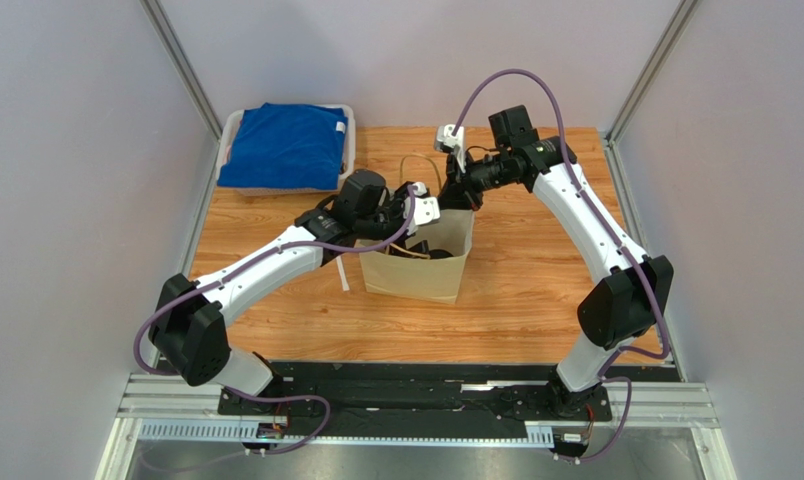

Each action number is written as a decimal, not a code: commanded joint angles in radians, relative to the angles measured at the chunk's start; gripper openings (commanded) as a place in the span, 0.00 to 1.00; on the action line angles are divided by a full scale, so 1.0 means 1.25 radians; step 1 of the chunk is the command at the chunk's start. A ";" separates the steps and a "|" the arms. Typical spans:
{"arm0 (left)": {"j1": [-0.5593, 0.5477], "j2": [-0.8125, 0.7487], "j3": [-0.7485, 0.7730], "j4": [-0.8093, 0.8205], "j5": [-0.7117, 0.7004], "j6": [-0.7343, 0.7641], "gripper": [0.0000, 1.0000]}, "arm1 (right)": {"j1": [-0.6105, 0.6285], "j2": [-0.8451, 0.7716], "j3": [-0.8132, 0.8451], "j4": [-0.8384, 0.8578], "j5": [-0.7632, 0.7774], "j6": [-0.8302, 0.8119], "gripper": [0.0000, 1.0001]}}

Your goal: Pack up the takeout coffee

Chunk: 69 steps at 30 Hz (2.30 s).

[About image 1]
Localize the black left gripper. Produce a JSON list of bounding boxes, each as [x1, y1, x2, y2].
[[354, 183, 428, 266]]

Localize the black plastic cup lid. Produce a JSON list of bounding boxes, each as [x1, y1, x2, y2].
[[412, 249, 454, 260]]

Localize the kraft paper takeout bag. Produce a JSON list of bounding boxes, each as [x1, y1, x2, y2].
[[359, 210, 475, 304]]

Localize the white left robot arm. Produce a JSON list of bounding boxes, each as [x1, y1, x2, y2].
[[133, 170, 440, 395]]

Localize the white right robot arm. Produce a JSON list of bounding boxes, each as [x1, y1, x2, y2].
[[435, 106, 673, 394]]

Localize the white wrapped straw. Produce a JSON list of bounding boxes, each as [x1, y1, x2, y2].
[[335, 257, 351, 292]]

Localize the blue folded cloth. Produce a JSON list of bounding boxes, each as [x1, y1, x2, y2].
[[216, 102, 347, 192]]

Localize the white plastic basket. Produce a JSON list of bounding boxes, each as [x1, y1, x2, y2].
[[216, 103, 357, 198]]

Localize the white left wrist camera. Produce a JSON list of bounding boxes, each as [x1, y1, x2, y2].
[[403, 182, 441, 236]]

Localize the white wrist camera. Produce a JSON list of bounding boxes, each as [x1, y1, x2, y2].
[[403, 182, 441, 236], [433, 124, 466, 173]]

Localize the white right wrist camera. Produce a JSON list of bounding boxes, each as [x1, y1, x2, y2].
[[433, 124, 466, 173]]

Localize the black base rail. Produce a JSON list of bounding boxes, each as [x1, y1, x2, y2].
[[155, 359, 683, 449]]

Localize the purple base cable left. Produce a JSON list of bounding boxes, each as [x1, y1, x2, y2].
[[245, 393, 335, 457]]

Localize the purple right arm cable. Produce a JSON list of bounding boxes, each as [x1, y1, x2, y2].
[[449, 68, 673, 464]]

